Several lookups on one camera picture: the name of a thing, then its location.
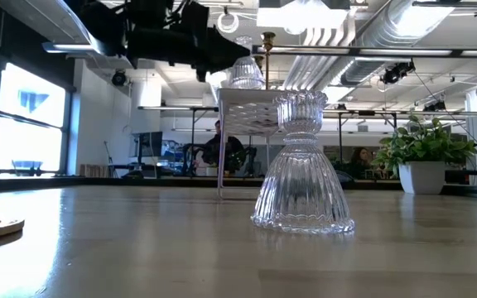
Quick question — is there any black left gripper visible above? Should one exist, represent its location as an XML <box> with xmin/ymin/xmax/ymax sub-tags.
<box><xmin>127</xmin><ymin>24</ymin><xmax>252</xmax><ymax>83</ymax></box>

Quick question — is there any clear ribbed glass candle holder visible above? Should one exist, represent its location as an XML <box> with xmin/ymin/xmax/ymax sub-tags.
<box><xmin>249</xmin><ymin>89</ymin><xmax>356</xmax><ymax>236</ymax></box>
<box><xmin>227</xmin><ymin>35</ymin><xmax>266</xmax><ymax>91</ymax></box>

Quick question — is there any medium gold candlestick holder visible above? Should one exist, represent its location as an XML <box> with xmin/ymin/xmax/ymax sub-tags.
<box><xmin>261</xmin><ymin>31</ymin><xmax>277</xmax><ymax>91</ymax></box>

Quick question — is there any white lattice rack shelf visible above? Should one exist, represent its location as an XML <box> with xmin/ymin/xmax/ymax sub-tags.
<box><xmin>216</xmin><ymin>86</ymin><xmax>331</xmax><ymax>202</ymax></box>

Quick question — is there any white square light panel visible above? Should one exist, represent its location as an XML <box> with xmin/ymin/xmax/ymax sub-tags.
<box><xmin>256</xmin><ymin>0</ymin><xmax>352</xmax><ymax>31</ymax></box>

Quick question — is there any person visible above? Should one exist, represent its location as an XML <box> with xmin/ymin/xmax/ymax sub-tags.
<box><xmin>348</xmin><ymin>147</ymin><xmax>374</xmax><ymax>180</ymax></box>
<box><xmin>200</xmin><ymin>119</ymin><xmax>248</xmax><ymax>178</ymax></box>

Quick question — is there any black ceiling spotlight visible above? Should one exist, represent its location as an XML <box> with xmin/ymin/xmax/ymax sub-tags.
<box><xmin>111</xmin><ymin>69</ymin><xmax>128</xmax><ymax>87</ymax></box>

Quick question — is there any dark computer monitor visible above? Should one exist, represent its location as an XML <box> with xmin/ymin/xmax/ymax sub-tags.
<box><xmin>132</xmin><ymin>131</ymin><xmax>164</xmax><ymax>158</ymax></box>

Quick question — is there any black track spotlight cluster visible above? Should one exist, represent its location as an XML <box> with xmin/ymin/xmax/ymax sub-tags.
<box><xmin>378</xmin><ymin>59</ymin><xmax>417</xmax><ymax>86</ymax></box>

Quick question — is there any wooden slat crate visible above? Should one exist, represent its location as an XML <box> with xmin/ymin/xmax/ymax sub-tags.
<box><xmin>79</xmin><ymin>164</ymin><xmax>111</xmax><ymax>178</ymax></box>

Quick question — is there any long linear light bar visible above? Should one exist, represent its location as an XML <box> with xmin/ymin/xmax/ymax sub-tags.
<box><xmin>41</xmin><ymin>41</ymin><xmax>477</xmax><ymax>59</ymax></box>

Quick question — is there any green plant in white pot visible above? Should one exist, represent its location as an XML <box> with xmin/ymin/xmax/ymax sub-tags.
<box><xmin>371</xmin><ymin>113</ymin><xmax>477</xmax><ymax>195</ymax></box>

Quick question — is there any white coiled cable ring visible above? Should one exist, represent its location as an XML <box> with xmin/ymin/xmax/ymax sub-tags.
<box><xmin>216</xmin><ymin>11</ymin><xmax>240</xmax><ymax>34</ymax></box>

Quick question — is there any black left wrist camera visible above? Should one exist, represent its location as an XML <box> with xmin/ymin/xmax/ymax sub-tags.
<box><xmin>180</xmin><ymin>0</ymin><xmax>211</xmax><ymax>29</ymax></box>

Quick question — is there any black aluminium table frame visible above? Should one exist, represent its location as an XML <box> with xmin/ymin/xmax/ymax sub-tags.
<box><xmin>0</xmin><ymin>153</ymin><xmax>477</xmax><ymax>200</ymax></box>

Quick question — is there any silver spiral ventilation duct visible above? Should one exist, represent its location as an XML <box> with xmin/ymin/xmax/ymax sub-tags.
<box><xmin>337</xmin><ymin>0</ymin><xmax>457</xmax><ymax>86</ymax></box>

